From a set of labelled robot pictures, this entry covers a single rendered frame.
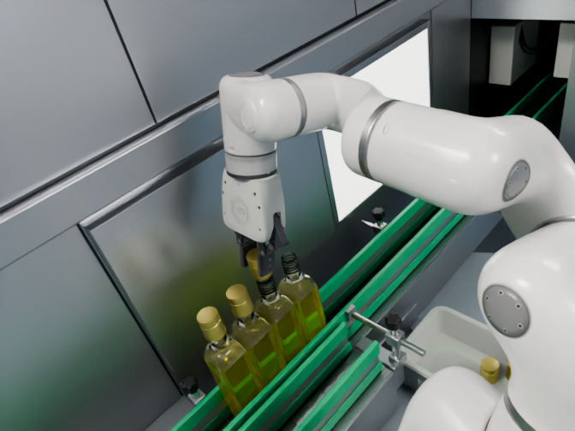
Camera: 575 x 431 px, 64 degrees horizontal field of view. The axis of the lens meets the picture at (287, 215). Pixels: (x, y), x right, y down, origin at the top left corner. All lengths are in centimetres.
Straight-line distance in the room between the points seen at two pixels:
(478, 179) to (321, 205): 65
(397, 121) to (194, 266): 50
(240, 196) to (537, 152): 40
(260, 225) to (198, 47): 30
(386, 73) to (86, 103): 66
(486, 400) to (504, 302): 16
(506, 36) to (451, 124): 118
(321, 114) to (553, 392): 38
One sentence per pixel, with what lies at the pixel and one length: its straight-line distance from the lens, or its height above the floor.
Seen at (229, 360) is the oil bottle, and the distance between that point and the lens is 77.
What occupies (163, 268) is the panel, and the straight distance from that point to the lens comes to 80.
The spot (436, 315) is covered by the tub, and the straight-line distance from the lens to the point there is 109.
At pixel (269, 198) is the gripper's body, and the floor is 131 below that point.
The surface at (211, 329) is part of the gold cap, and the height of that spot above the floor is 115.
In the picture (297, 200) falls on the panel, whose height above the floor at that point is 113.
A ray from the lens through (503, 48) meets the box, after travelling 160.
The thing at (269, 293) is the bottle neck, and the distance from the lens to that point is 78.
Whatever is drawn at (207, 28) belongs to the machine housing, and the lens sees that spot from 79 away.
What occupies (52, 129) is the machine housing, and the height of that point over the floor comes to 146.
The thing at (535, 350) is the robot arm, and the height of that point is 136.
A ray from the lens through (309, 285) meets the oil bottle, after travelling 83.
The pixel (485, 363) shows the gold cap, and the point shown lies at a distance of 104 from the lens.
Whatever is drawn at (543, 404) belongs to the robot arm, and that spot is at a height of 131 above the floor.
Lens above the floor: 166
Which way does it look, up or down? 36 degrees down
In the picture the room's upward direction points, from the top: 15 degrees counter-clockwise
